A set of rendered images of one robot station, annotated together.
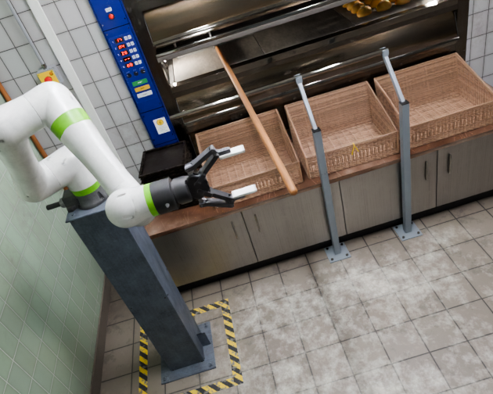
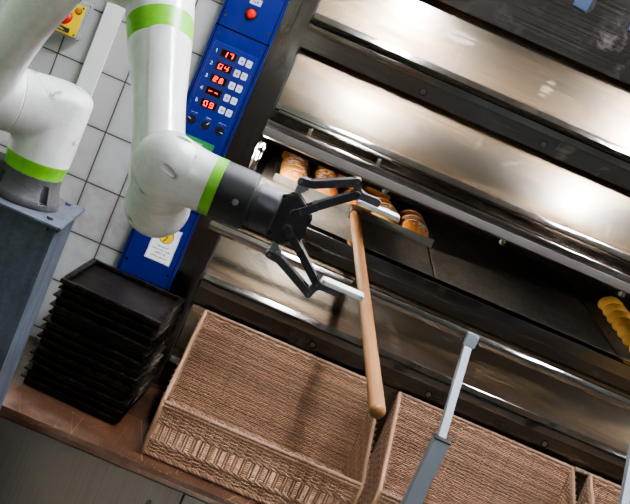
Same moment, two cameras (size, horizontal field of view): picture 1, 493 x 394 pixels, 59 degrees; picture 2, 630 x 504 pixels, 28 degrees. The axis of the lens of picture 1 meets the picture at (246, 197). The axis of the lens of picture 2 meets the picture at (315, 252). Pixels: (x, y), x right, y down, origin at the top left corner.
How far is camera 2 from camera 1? 0.97 m
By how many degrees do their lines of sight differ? 25
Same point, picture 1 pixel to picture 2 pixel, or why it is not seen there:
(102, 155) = (176, 94)
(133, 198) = (198, 154)
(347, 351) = not seen: outside the picture
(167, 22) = (325, 94)
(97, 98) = (104, 110)
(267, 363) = not seen: outside the picture
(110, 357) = not seen: outside the picture
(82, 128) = (179, 43)
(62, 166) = (48, 98)
